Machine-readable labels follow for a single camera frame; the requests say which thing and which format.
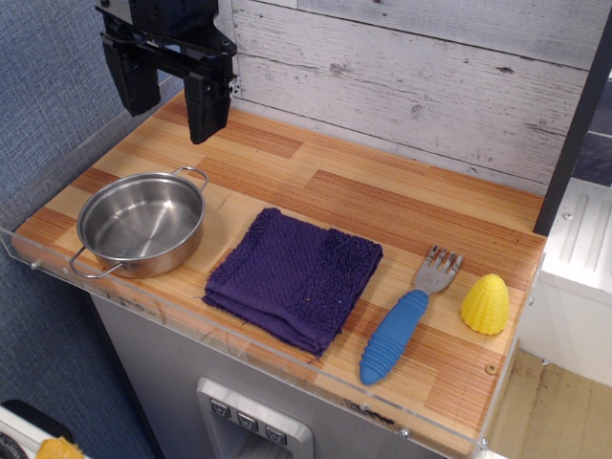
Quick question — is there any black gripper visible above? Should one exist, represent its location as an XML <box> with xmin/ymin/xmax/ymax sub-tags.
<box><xmin>95</xmin><ymin>1</ymin><xmax>237</xmax><ymax>144</ymax></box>

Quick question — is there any purple cloth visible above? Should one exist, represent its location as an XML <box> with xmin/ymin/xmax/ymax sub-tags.
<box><xmin>203</xmin><ymin>208</ymin><xmax>383</xmax><ymax>357</ymax></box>

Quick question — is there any stainless steel pot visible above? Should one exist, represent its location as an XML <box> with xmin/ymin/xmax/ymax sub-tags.
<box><xmin>69</xmin><ymin>166</ymin><xmax>209</xmax><ymax>279</ymax></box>

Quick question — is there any grey toy fridge cabinet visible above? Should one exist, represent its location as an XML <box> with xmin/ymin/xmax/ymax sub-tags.
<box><xmin>93</xmin><ymin>296</ymin><xmax>435</xmax><ymax>458</ymax></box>

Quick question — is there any yellow object bottom left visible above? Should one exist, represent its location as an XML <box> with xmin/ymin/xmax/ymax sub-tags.
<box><xmin>35</xmin><ymin>437</ymin><xmax>85</xmax><ymax>459</ymax></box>

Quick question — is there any yellow toy corn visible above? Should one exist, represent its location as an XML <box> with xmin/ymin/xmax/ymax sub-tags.
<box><xmin>460</xmin><ymin>273</ymin><xmax>510</xmax><ymax>336</ymax></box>

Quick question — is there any white toy sink unit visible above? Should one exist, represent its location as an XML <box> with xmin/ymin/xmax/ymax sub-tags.
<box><xmin>517</xmin><ymin>179</ymin><xmax>611</xmax><ymax>385</ymax></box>

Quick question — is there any blue handled toy fork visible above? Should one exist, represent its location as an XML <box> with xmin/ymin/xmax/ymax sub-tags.
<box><xmin>360</xmin><ymin>246</ymin><xmax>463</xmax><ymax>385</ymax></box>

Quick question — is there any clear acrylic guard rail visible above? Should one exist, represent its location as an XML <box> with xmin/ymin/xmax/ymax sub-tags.
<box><xmin>1</xmin><ymin>97</ymin><xmax>545</xmax><ymax>458</ymax></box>

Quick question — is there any dark grey right post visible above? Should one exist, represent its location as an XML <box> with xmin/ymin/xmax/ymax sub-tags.
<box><xmin>533</xmin><ymin>0</ymin><xmax>612</xmax><ymax>236</ymax></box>

